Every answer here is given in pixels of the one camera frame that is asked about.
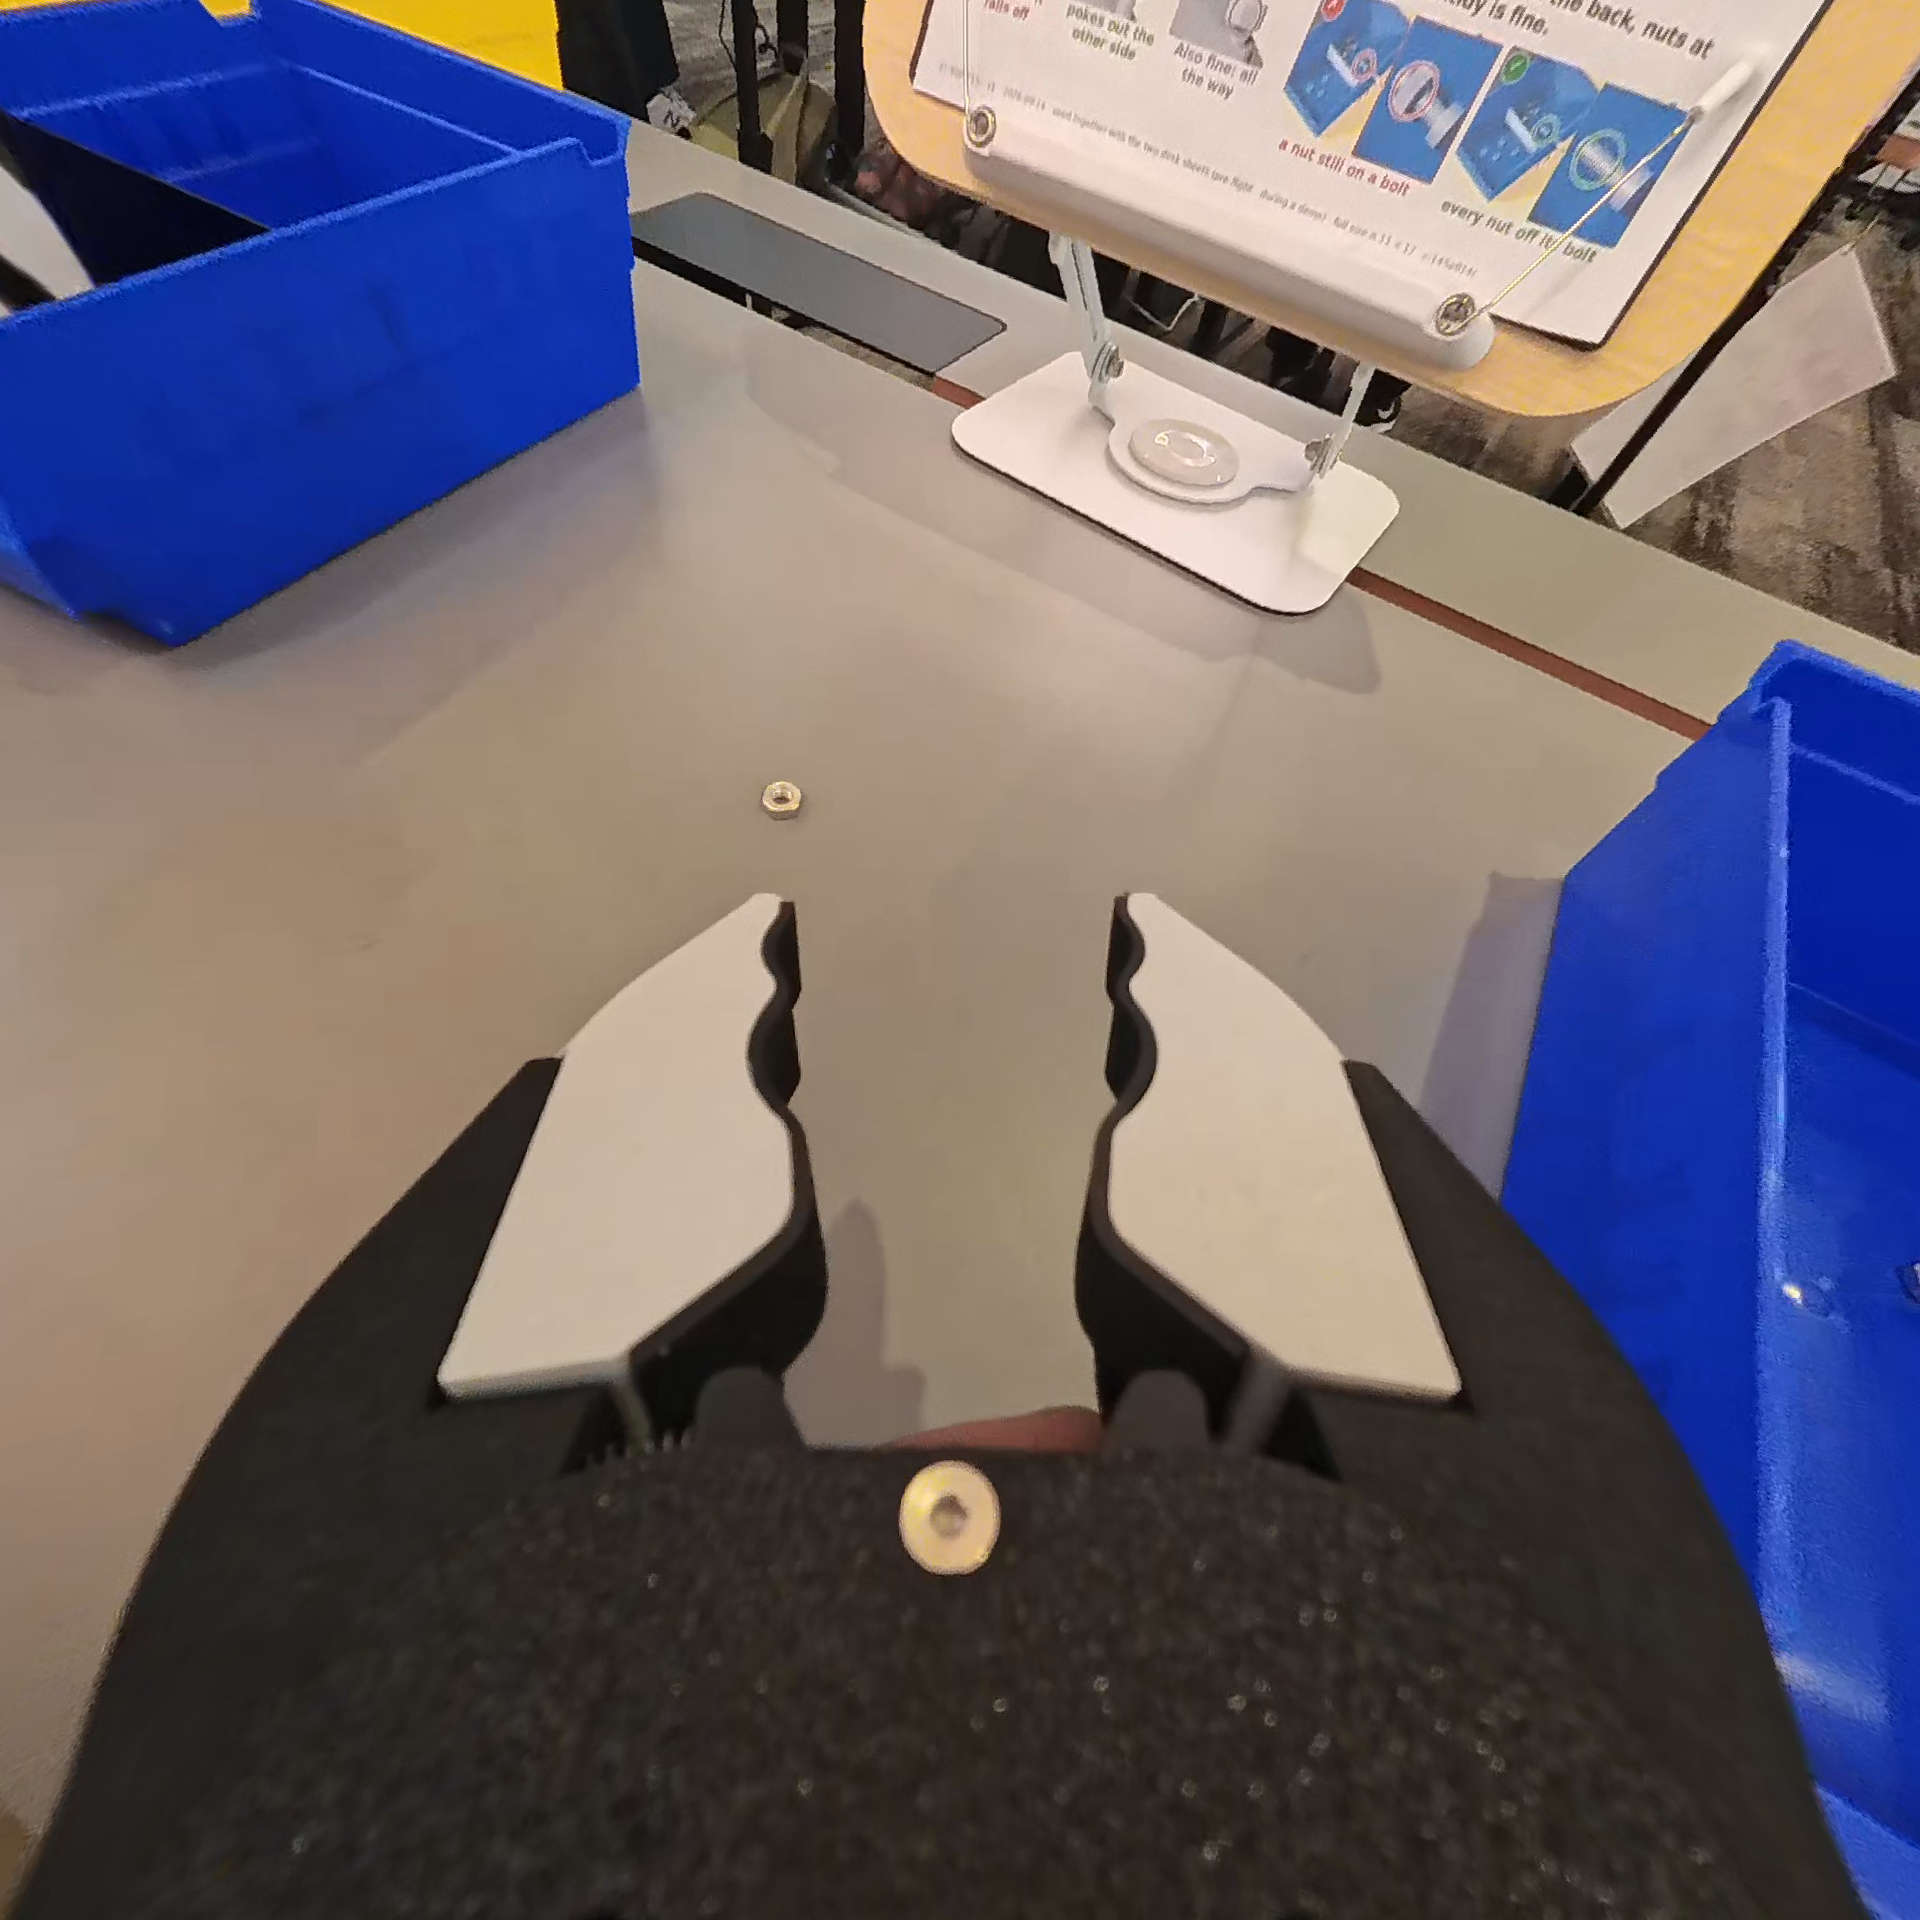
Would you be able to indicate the white panel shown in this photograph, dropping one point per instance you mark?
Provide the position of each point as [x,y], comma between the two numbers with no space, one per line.
[1739,393]

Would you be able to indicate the instruction sheet on stand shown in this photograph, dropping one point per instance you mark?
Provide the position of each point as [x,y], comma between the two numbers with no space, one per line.
[895,92]

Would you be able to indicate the white document stand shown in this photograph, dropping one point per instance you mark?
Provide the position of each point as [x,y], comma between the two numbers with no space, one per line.
[1020,467]

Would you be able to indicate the yellow storage bin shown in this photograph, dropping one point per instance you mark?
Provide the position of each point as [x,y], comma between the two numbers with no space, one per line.
[480,30]

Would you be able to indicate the dark flat tablet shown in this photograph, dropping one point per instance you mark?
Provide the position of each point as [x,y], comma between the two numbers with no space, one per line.
[811,287]

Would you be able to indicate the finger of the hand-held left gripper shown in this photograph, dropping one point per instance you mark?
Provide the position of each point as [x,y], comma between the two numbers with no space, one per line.
[26,257]

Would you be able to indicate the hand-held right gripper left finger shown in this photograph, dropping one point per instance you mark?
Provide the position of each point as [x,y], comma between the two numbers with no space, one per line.
[632,1201]

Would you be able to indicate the silver hex nut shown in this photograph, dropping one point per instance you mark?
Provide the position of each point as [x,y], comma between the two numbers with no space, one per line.
[779,797]

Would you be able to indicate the blue divided storage bin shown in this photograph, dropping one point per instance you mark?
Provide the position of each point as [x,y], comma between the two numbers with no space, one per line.
[332,393]

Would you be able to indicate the white instruction board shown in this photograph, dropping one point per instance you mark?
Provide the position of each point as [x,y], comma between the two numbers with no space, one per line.
[1352,92]

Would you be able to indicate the person's right hand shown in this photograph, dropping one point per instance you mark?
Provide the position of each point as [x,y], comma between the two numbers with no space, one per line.
[1007,1437]

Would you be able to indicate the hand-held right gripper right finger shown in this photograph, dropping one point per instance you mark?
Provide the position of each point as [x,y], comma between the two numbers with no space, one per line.
[1284,1201]

